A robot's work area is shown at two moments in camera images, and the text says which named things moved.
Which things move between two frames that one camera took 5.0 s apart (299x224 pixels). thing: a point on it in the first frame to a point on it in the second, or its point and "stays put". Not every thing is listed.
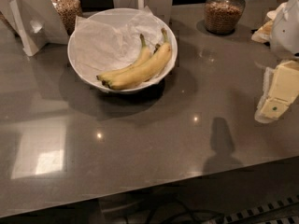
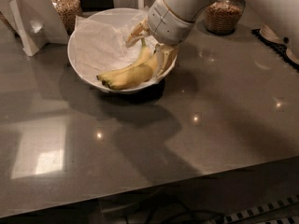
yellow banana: x=145 y=70 stays put
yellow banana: x=146 y=54 stays put
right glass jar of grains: x=224 y=9 stays put
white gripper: x=286 y=28 to x=168 y=24
